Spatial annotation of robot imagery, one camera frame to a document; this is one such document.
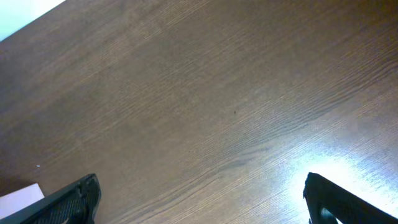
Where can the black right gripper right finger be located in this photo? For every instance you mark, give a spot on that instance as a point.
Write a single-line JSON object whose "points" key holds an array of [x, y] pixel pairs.
{"points": [[329, 203]]}

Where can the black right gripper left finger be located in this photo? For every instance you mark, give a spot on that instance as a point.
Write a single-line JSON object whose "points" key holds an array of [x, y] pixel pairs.
{"points": [[76, 203]]}

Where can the white cardboard box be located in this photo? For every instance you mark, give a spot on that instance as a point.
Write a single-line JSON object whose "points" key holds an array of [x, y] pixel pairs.
{"points": [[20, 199]]}

